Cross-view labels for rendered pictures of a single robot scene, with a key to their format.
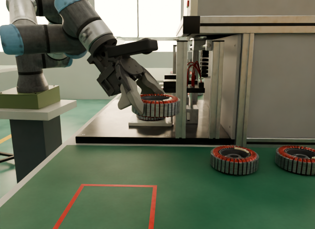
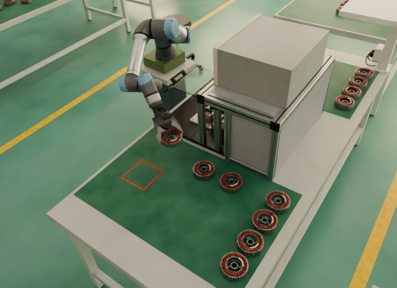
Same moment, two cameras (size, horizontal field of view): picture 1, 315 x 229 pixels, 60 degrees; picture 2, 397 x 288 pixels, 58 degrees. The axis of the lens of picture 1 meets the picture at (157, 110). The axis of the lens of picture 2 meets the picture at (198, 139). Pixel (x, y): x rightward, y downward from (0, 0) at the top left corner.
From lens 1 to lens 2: 148 cm
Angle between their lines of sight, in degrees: 43
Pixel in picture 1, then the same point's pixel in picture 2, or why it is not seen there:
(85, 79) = not seen: outside the picture
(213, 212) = (168, 190)
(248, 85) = (228, 136)
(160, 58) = not seen: outside the picture
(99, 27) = (151, 99)
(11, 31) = (123, 85)
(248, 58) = (228, 124)
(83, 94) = not seen: outside the picture
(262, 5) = (251, 90)
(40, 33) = (134, 87)
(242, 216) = (174, 196)
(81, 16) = (145, 92)
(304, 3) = (276, 97)
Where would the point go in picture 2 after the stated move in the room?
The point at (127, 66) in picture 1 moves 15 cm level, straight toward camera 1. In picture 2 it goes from (159, 120) to (143, 138)
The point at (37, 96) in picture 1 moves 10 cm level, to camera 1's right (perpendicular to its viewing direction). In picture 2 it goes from (163, 66) to (175, 70)
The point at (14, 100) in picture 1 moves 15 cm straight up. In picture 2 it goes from (152, 64) to (149, 45)
